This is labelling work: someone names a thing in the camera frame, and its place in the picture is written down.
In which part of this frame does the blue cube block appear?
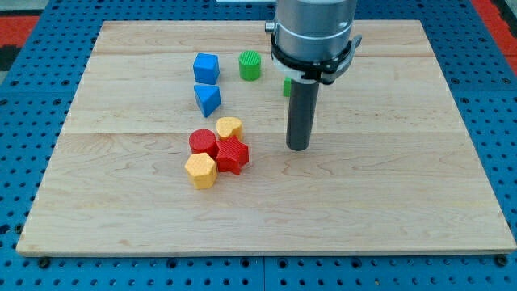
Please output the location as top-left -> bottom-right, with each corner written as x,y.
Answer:
193,53 -> 220,85

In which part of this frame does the wooden board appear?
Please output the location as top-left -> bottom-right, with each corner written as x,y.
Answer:
17,20 -> 516,257

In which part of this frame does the blue triangle block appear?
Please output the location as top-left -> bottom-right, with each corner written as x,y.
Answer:
194,85 -> 221,118

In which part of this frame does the red star block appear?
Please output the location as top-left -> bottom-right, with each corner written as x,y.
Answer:
216,136 -> 249,175

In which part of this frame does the yellow hexagon block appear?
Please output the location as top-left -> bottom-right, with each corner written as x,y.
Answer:
184,153 -> 218,189

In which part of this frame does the yellow heart block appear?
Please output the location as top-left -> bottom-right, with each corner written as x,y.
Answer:
216,116 -> 243,141

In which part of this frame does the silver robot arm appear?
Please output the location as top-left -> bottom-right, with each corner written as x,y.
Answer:
265,0 -> 357,62

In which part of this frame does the red cylinder block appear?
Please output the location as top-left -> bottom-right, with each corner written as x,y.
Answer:
188,129 -> 219,159

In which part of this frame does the green block behind rod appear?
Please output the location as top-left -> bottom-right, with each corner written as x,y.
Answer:
282,77 -> 292,97

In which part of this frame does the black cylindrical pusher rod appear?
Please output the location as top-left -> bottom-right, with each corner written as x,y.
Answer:
286,80 -> 319,151

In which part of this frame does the green cylinder block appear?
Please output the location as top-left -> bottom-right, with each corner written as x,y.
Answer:
238,50 -> 262,81

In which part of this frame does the black clamp ring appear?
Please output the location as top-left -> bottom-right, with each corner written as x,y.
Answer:
269,33 -> 363,86

